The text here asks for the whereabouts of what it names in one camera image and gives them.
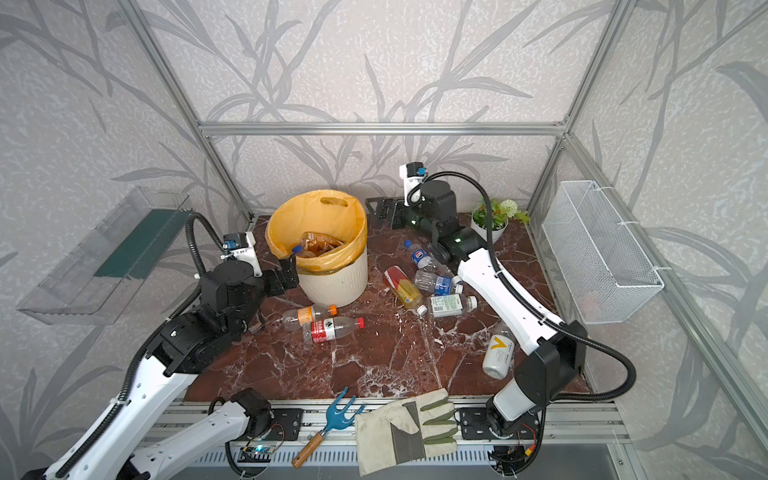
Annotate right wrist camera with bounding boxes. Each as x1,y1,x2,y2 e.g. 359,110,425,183
398,162,427,206

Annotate white jar yellow V label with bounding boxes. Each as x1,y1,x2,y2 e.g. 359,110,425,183
482,334,515,380

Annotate white pot with plant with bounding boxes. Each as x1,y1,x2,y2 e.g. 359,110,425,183
471,199,531,243

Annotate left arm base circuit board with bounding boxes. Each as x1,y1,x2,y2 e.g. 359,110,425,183
237,443,282,465

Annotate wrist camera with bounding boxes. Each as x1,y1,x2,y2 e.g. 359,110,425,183
398,162,427,206
221,231,263,278

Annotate clear wall shelf green mat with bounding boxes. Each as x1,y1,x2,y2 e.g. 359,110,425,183
17,187,192,325

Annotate red yellow drink can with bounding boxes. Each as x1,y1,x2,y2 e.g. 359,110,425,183
384,266,426,314

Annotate small clear bottle white cap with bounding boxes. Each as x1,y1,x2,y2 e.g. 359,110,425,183
494,322,514,338

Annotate clear bottle blue label white cap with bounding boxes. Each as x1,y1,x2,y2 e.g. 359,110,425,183
413,270,463,296

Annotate beige work glove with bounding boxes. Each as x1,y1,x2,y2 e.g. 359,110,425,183
355,389,459,476

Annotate red label bottle red cap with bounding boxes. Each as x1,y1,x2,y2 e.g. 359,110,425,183
303,317,365,344

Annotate orange label bottle orange cap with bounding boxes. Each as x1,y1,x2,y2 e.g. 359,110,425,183
280,305,338,331

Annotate white bin yellow bag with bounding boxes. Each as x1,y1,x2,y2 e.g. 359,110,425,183
265,190,368,307

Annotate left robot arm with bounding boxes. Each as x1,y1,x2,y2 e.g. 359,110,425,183
24,256,299,479

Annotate small Pepsi bottle blue cap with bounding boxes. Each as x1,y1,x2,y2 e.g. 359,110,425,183
404,240,437,273

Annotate white wire mesh basket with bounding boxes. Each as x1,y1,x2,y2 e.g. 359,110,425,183
543,180,664,325

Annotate teal garden hand rake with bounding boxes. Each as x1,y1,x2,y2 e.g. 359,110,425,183
291,387,365,469

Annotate right arm base wiring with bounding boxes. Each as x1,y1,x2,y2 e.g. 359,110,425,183
489,431,546,476

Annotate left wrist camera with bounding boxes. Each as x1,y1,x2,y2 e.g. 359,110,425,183
221,231,263,278

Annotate brown Nescafe coffee bottle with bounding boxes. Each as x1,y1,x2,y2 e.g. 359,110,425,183
300,232,345,258

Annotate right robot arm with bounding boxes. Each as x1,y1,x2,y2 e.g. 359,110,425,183
365,179,637,438

